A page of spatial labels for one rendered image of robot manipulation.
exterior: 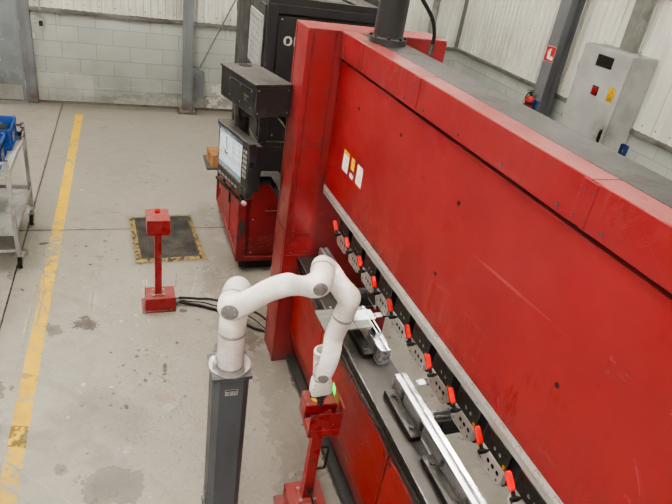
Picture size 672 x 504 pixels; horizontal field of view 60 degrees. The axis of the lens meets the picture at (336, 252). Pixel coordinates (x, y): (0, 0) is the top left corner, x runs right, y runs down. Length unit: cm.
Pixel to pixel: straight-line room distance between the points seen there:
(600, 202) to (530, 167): 30
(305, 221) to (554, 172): 218
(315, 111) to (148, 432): 215
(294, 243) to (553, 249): 223
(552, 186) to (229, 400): 169
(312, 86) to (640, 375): 237
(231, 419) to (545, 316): 157
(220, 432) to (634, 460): 182
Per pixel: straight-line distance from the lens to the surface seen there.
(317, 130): 348
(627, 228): 161
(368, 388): 289
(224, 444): 295
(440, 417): 288
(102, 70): 945
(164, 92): 953
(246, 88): 356
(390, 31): 312
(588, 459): 185
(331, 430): 290
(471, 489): 249
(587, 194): 170
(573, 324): 179
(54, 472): 371
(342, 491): 352
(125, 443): 378
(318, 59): 336
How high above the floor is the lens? 278
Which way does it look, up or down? 29 degrees down
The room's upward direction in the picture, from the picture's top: 9 degrees clockwise
